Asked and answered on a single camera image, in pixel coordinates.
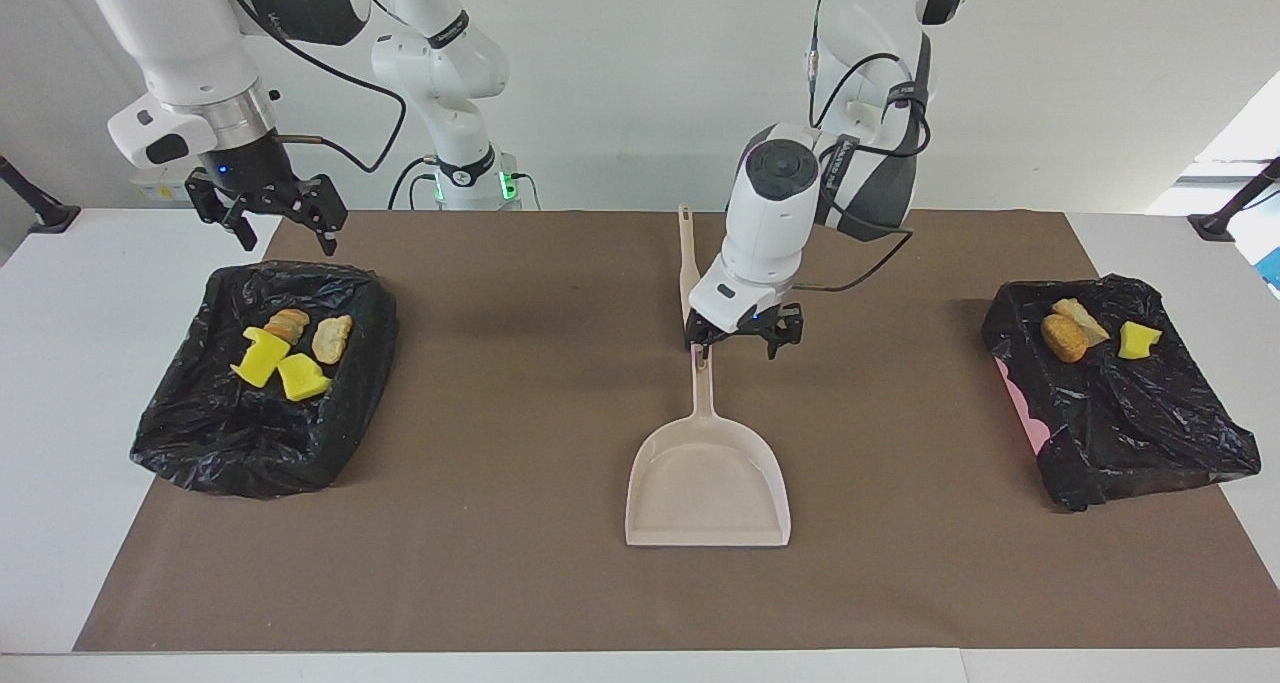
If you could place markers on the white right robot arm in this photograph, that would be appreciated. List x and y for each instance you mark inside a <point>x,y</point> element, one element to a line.
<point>190,53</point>

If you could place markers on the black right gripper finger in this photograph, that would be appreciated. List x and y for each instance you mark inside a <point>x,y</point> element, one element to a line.
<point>318,213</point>
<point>218,213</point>

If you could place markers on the black garbage bag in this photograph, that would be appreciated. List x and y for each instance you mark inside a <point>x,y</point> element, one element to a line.
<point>1120,413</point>
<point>220,433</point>

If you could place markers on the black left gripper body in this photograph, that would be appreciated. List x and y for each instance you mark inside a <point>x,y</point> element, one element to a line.
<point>748,318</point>

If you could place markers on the yellow notched sponge piece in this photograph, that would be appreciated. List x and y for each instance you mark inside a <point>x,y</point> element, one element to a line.
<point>262,356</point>

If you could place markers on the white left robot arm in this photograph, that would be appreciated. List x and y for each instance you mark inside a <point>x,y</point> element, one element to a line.
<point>770,223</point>

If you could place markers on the small yellow sponge piece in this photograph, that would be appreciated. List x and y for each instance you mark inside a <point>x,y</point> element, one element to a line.
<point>1138,340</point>

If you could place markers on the white wall socket box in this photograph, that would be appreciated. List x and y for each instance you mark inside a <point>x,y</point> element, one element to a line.
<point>155,191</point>

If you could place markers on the brown paper table mat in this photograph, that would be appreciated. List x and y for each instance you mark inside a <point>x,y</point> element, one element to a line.
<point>500,563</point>

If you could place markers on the pink plastic bin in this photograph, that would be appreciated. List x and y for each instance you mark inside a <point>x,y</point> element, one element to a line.
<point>1022,403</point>

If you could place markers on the yellow wedge sponge piece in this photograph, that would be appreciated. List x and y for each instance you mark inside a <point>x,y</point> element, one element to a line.
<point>302,376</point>

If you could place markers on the beige hand brush black bristles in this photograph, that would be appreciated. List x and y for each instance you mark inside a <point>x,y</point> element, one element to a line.
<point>687,263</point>

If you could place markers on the black camera stand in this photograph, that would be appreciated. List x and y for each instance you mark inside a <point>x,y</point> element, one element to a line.
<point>1215,227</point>
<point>55,218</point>

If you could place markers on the blue object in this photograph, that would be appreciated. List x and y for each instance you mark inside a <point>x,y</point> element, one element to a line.
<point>1273,268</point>

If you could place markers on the brown foam nugget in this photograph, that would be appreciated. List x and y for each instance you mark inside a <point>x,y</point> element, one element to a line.
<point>1063,338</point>

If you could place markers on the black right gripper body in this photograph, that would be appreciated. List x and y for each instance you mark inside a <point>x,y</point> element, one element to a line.
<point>245,168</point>

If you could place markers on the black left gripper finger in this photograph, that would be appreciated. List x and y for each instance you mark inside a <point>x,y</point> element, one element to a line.
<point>697,338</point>
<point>785,331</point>

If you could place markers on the pale striped foam roll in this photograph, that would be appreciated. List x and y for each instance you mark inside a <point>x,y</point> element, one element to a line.
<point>332,339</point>

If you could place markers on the beige plastic dustpan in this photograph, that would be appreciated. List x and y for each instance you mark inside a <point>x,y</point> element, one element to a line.
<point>708,483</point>

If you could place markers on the orange striped foam roll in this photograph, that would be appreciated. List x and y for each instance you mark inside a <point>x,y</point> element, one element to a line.
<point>1085,318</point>
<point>288,325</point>

